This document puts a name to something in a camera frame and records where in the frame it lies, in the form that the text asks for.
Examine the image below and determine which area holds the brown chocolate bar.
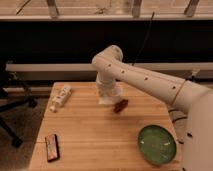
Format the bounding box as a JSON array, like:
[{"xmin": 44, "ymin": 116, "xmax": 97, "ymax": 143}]
[{"xmin": 114, "ymin": 99, "xmax": 128, "ymax": 113}]

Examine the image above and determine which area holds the black cable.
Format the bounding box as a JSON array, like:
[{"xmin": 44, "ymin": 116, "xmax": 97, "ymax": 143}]
[{"xmin": 131, "ymin": 11, "xmax": 156, "ymax": 66}]

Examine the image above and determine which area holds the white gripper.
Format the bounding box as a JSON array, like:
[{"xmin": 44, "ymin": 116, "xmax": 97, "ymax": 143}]
[{"xmin": 96, "ymin": 79, "xmax": 121, "ymax": 97}]

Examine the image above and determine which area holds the dark snack bar packet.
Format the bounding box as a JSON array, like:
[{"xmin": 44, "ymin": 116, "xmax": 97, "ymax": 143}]
[{"xmin": 45, "ymin": 134, "xmax": 60, "ymax": 162}]

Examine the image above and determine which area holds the white ceramic cup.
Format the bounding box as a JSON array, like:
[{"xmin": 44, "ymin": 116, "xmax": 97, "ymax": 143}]
[{"xmin": 99, "ymin": 87, "xmax": 122, "ymax": 105}]

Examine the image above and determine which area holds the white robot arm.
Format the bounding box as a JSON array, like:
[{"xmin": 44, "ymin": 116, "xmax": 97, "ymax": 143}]
[{"xmin": 92, "ymin": 45, "xmax": 213, "ymax": 171}]

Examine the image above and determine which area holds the green plate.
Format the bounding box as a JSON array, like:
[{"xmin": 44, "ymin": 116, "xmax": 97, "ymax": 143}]
[{"xmin": 137, "ymin": 125, "xmax": 177, "ymax": 166}]

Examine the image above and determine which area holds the white window rail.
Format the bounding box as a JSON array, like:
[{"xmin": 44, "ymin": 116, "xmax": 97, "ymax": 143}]
[{"xmin": 6, "ymin": 62, "xmax": 213, "ymax": 82}]

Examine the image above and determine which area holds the black office chair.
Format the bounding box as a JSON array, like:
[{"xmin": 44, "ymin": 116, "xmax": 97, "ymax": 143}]
[{"xmin": 0, "ymin": 60, "xmax": 37, "ymax": 148}]

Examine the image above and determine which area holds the white tube bottle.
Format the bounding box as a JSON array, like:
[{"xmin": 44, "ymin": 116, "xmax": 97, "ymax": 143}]
[{"xmin": 49, "ymin": 85, "xmax": 72, "ymax": 112}]

